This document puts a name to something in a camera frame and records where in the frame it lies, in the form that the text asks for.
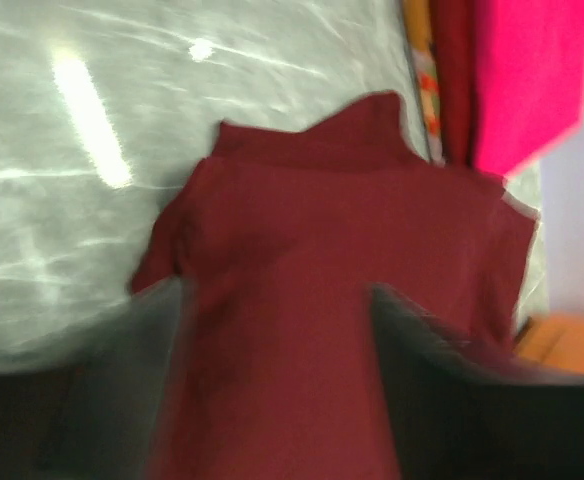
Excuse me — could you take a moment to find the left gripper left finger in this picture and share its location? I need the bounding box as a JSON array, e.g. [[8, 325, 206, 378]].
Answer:
[[0, 279, 191, 479]]

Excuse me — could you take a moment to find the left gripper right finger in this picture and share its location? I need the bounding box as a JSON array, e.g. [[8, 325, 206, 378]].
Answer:
[[369, 285, 584, 479]]

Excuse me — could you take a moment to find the dark maroon t-shirt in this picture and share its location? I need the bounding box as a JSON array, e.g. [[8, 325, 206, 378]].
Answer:
[[130, 92, 536, 479]]

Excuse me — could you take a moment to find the orange plastic basket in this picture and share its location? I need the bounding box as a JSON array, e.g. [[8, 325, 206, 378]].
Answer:
[[515, 313, 584, 374]]

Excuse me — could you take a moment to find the folded pink t-shirt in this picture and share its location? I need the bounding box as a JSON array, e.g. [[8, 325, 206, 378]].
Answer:
[[474, 0, 584, 176]]

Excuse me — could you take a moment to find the folded dark red t-shirt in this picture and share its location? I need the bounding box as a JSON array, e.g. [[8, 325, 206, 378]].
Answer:
[[429, 0, 477, 167]]

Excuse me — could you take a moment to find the folded patterned t-shirt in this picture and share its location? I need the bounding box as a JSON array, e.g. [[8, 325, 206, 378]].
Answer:
[[402, 0, 444, 164]]

